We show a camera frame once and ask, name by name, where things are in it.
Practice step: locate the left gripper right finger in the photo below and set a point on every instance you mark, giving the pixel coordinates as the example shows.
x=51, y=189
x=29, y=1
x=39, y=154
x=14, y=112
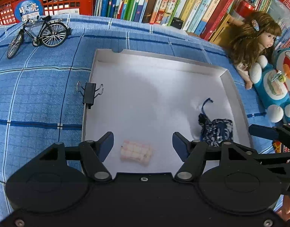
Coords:
x=197, y=157

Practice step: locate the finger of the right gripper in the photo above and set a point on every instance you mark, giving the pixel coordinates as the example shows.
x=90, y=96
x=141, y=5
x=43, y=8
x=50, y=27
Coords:
x=281, y=134

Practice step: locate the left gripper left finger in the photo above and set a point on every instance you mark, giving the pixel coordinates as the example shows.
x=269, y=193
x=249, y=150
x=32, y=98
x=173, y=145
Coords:
x=91, y=155

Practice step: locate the navy floral drawstring pouch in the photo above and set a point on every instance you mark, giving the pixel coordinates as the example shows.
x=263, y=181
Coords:
x=214, y=132

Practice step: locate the pink plaid tissue pack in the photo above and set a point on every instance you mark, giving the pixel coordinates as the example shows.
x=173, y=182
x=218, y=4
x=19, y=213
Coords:
x=133, y=151

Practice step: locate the red patterned woven bag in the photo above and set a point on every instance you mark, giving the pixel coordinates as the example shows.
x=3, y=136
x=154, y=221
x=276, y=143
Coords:
x=278, y=146

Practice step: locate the blue Doraemon plush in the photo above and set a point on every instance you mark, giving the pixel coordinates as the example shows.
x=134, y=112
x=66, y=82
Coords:
x=272, y=83

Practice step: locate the black binder clip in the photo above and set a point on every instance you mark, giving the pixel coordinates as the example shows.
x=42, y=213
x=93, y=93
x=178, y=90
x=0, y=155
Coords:
x=89, y=92

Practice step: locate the white shallow box tray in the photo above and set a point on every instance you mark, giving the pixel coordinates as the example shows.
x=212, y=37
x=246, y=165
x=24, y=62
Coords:
x=148, y=97

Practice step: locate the blue checked tablecloth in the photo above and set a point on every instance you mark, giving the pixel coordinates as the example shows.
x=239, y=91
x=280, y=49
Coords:
x=38, y=101

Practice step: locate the brown haired doll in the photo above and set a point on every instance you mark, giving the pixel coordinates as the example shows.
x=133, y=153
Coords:
x=253, y=37

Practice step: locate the miniature black bicycle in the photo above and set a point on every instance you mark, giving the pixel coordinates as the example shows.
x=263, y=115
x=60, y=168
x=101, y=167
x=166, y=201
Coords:
x=53, y=32

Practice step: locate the red soda can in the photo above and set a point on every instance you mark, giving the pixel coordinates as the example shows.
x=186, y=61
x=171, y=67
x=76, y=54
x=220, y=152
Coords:
x=244, y=8

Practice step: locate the row of upright books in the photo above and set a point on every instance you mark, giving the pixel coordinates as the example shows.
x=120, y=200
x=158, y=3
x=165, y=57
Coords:
x=212, y=20

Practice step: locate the red plastic crate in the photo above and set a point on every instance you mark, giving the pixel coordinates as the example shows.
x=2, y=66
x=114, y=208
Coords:
x=47, y=1

